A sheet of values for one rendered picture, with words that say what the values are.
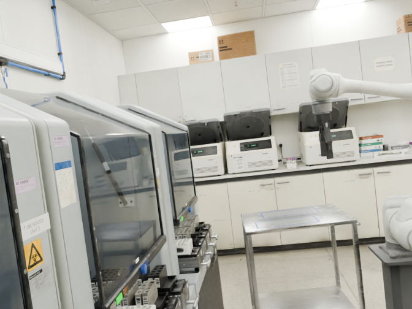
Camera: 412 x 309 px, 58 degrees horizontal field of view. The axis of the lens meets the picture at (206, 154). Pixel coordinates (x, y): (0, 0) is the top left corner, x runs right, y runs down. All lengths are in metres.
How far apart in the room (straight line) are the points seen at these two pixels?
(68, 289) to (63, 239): 0.10
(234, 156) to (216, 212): 0.65
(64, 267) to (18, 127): 0.30
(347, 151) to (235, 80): 1.46
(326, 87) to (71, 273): 1.21
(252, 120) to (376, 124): 1.51
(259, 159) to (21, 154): 3.48
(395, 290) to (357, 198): 2.30
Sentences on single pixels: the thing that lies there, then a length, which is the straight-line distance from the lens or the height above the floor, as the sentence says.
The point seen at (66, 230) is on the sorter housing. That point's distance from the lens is 0.85.
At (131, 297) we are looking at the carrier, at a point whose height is 0.86.
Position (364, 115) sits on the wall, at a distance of 4.86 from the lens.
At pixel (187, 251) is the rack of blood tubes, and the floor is 0.83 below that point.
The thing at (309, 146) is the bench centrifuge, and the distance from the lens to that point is 4.10.
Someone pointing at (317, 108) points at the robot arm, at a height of 1.43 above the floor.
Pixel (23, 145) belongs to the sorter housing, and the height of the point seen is 1.39.
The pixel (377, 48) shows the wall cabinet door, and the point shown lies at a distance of 4.62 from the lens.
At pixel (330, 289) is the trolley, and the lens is 2.68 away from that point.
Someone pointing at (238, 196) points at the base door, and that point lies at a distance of 4.11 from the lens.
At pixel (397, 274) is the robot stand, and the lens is 2.00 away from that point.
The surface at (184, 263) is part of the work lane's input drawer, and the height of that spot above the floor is 0.78.
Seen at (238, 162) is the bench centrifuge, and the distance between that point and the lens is 4.06.
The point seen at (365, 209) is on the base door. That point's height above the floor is 0.38.
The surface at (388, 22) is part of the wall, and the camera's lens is 5.08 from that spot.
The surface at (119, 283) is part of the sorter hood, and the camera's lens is 1.08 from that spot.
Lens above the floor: 1.37
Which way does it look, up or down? 3 degrees down
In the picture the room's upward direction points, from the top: 7 degrees counter-clockwise
